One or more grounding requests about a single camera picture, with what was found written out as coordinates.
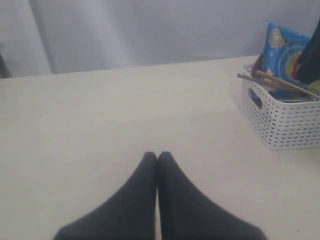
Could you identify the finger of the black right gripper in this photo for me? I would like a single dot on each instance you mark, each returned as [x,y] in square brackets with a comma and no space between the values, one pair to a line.
[309,60]

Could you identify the blue chips bag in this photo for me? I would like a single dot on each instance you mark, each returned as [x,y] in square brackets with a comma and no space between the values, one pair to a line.
[283,46]

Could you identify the wooden chopstick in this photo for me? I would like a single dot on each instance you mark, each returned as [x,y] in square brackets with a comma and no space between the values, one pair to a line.
[276,86]
[285,83]

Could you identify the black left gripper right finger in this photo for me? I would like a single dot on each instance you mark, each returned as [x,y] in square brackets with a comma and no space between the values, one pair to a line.
[187,214]

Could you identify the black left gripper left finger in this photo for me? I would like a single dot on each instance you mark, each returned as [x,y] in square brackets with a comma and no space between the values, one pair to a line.
[129,214]

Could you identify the white perforated plastic basket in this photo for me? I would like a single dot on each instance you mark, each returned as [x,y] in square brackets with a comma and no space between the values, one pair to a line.
[280,126]

